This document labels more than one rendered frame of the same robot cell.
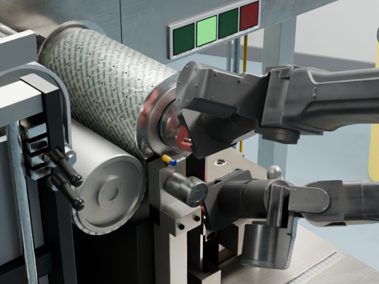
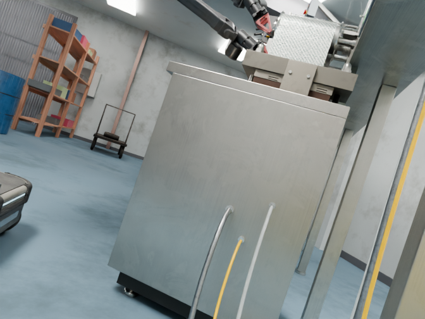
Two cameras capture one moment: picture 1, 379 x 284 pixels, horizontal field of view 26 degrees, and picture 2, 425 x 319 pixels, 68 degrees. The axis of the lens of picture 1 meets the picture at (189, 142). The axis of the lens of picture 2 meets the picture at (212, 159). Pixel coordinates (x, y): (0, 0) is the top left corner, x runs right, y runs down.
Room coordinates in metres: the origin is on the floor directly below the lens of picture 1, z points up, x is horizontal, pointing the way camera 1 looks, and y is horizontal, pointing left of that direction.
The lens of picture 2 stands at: (2.17, -0.82, 0.60)
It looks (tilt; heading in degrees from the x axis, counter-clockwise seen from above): 0 degrees down; 148
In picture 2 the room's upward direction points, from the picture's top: 19 degrees clockwise
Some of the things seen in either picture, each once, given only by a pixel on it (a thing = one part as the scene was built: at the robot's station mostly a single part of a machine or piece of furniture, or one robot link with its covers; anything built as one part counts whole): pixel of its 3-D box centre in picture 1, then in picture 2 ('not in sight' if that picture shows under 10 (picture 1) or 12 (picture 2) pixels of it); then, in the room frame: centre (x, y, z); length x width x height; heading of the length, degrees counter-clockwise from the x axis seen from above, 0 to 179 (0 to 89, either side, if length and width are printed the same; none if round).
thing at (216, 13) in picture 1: (216, 26); (370, 7); (1.53, -0.05, 1.18); 0.25 x 0.01 x 0.07; 132
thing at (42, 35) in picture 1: (56, 35); (350, 35); (1.26, 0.22, 1.28); 0.06 x 0.05 x 0.02; 42
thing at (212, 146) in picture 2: not in sight; (257, 199); (0.44, 0.76, 0.43); 2.52 x 0.64 x 0.86; 132
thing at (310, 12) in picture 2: not in sight; (310, 9); (0.69, 0.45, 1.66); 0.07 x 0.07 x 0.10; 59
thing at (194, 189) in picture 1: (193, 192); not in sight; (0.95, -0.01, 1.18); 0.04 x 0.02 x 0.04; 132
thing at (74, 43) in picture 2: not in sight; (62, 84); (-4.98, -0.24, 1.05); 2.27 x 0.60 x 2.09; 161
